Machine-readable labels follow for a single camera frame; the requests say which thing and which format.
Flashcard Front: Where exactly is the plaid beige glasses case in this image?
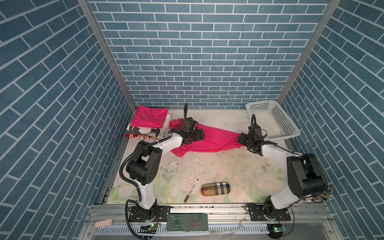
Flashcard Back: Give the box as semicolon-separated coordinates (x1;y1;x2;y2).
201;182;231;197

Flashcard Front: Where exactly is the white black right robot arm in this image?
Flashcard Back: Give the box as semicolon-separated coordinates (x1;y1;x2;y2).
238;115;328;221

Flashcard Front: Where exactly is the white perforated plastic basket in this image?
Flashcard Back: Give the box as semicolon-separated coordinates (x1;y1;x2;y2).
246;100;301;142

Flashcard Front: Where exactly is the coloured pencils bundle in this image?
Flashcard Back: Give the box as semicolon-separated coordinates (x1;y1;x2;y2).
319;188;334;202

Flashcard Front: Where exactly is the green circuit board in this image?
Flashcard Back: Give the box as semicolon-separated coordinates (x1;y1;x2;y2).
167;214;209;232

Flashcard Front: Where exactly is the aluminium right corner post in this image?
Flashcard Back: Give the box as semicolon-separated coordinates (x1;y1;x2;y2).
277;0;341;105

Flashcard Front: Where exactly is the magenta t shirt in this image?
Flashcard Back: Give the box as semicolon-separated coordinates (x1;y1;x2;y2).
171;124;243;158
131;106;168;129

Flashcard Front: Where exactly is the aluminium corner post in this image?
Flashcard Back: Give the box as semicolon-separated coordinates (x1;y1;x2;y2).
78;0;136;112
277;0;341;105

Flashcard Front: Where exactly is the folded magenta t shirt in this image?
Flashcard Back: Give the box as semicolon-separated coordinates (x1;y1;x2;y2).
131;106;168;129

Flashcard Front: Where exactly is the brown handled marker pen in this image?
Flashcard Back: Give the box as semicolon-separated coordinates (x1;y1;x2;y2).
184;179;199;203

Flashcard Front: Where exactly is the aluminium left corner post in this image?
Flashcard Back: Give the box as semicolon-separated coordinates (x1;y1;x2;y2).
78;0;136;112

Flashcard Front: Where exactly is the aluminium front rail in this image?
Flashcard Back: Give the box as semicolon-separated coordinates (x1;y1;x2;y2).
80;203;342;240

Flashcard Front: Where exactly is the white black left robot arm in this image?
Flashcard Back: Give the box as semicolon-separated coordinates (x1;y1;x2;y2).
119;104;204;222

